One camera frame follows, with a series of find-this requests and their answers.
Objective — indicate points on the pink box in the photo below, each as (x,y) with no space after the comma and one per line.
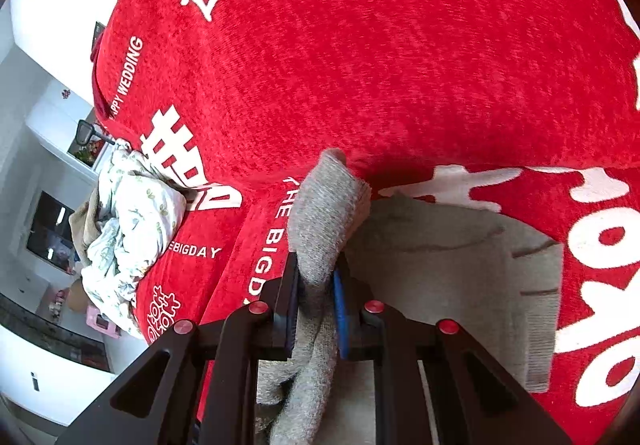
(97,320)

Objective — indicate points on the dark television screen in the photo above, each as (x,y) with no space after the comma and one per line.
(50,230)

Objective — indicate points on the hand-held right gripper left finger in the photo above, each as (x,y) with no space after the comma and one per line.
(290,317)

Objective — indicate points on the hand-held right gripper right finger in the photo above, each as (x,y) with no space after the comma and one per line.
(341,320)

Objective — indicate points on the light blue floral quilt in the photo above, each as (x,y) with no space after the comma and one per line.
(145,210)

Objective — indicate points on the grey-brown knitted sweater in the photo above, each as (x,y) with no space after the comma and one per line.
(450,265)

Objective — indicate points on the red printed blanket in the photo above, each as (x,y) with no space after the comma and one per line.
(400,50)

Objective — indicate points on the green plant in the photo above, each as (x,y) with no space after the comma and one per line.
(85,154)

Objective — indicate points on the dark stone counter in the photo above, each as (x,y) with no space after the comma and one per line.
(40,330)

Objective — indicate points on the red wall sticker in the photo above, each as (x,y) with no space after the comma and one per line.
(65,92)

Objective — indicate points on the brown fleece garment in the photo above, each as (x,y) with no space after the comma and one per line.
(82,225)

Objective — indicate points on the white cabinet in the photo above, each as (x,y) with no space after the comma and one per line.
(50,387)

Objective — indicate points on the brown cardboard box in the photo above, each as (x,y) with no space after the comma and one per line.
(76,296)

